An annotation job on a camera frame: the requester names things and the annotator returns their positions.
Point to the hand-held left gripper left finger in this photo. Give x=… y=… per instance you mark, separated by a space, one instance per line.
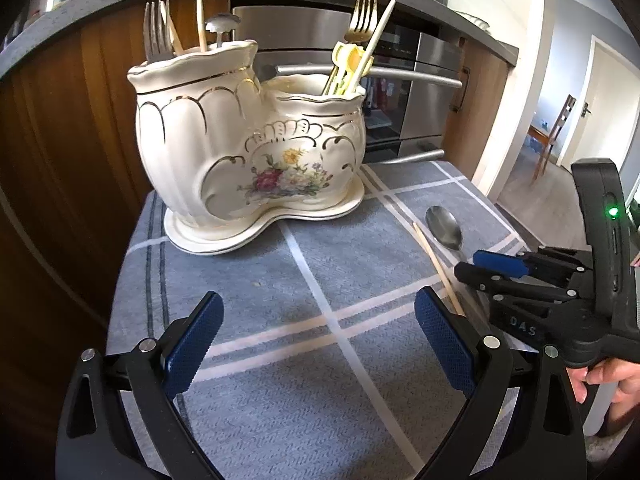
x=195 y=347

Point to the white door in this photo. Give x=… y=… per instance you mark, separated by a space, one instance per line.
x=610 y=110

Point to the person's right hand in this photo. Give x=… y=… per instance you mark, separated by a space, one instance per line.
x=607 y=372

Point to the silver spoon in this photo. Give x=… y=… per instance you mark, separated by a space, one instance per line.
x=442 y=227
x=222 y=22

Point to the gold fork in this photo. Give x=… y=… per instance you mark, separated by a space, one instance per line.
x=364 y=15

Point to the blue plaid cloth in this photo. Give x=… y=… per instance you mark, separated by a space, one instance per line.
x=300 y=360

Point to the wooden chair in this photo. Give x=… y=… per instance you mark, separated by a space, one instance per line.
x=557 y=130

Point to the stainless steel oven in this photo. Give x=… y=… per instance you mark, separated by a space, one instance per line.
x=435 y=55

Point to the wooden cabinet front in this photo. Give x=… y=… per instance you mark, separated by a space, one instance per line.
x=65 y=160

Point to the white floral ceramic utensil holder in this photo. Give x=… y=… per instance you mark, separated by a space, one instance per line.
x=200 y=160

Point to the yellow plastic spoon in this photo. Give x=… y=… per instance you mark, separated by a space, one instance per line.
x=339 y=57
x=359 y=59

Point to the narrow wooden cabinet panel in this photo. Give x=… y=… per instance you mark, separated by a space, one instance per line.
x=480 y=120

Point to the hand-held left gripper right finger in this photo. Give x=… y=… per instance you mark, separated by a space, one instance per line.
x=447 y=347

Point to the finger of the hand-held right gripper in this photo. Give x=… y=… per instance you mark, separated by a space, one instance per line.
x=500 y=262
x=480 y=276

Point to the silver fork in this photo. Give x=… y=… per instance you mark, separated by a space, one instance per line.
x=155 y=35

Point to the silver metal bowl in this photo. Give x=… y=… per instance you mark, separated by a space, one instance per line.
x=475 y=22

